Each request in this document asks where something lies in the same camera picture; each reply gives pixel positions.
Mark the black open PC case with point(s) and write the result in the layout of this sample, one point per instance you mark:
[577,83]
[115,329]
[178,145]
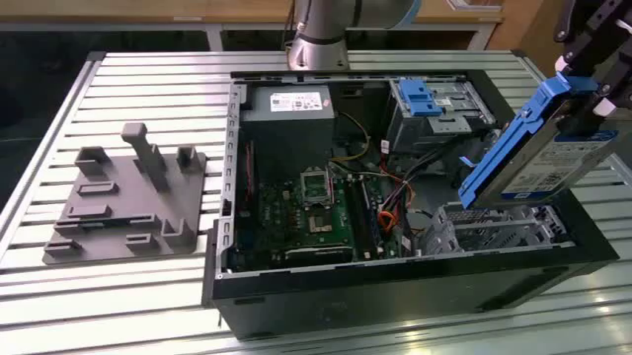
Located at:
[345,303]

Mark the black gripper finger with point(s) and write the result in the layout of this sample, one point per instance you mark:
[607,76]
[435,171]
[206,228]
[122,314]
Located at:
[615,66]
[586,33]

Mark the grey optical drive bay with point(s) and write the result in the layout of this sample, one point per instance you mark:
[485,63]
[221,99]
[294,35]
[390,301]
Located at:
[455,125]

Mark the grey disk bay cage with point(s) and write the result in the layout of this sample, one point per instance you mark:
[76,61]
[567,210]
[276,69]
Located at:
[473,233]

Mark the black RAM slot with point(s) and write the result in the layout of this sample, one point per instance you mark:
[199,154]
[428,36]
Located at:
[357,218]

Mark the grey power supply unit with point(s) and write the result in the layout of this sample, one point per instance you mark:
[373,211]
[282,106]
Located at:
[286,144]

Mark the hard disk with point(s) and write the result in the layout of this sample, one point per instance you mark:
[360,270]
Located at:
[523,174]

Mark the RAM stick in rack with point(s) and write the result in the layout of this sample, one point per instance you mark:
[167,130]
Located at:
[103,224]

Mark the green motherboard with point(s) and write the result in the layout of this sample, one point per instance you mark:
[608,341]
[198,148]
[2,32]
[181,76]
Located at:
[281,222]

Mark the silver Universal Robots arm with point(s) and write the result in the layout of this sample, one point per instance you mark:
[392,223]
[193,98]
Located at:
[316,37]

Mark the blue drive bay latch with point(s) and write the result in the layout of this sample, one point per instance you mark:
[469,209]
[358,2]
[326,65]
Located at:
[417,100]

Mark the square brown motherboard chip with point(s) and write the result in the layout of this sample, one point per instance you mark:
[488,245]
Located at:
[321,224]

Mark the CPU socket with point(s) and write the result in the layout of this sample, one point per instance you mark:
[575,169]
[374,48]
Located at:
[317,186]

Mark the wooden cabinet panel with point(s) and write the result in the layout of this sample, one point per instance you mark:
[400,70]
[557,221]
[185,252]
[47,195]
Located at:
[523,22]

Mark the wooden workbench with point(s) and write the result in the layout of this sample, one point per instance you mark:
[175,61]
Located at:
[149,11]

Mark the grey parts rack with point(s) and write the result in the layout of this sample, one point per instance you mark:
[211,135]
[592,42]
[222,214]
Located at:
[129,207]

